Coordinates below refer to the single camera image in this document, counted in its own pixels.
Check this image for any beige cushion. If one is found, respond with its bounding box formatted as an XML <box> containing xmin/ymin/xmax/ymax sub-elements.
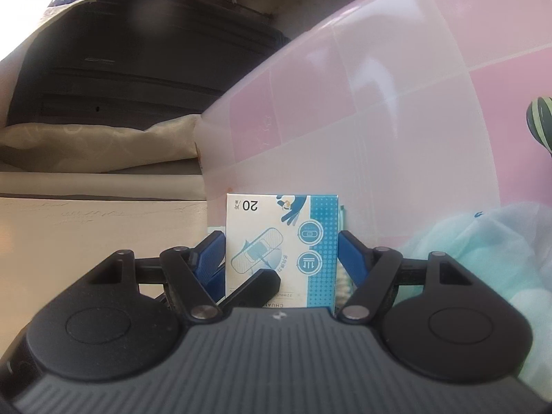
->
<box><xmin>1</xmin><ymin>115</ymin><xmax>200</xmax><ymax>173</ymax></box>

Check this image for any green striped ball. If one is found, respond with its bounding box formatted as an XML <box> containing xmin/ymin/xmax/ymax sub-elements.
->
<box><xmin>526</xmin><ymin>96</ymin><xmax>552</xmax><ymax>154</ymax></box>

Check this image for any black cabinet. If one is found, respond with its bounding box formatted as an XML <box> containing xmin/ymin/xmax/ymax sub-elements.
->
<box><xmin>8</xmin><ymin>0</ymin><xmax>287</xmax><ymax>130</ymax></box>

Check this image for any white FamilyMart plastic bag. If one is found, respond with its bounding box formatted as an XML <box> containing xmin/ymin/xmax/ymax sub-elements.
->
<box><xmin>398</xmin><ymin>202</ymin><xmax>551</xmax><ymax>400</ymax></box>

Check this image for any blue white bandage box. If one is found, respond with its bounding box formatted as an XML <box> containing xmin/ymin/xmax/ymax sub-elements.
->
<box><xmin>225</xmin><ymin>194</ymin><xmax>339</xmax><ymax>310</ymax></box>

